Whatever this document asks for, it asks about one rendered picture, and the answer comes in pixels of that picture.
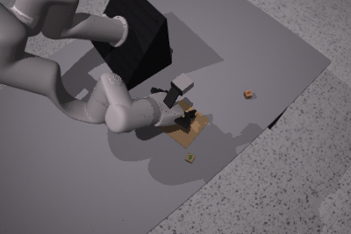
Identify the tan flat mat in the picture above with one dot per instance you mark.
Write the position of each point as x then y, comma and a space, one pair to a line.
185, 136

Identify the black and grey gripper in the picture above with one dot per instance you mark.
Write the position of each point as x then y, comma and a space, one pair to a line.
170, 116

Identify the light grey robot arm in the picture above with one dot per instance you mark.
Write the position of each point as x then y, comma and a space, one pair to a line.
56, 19

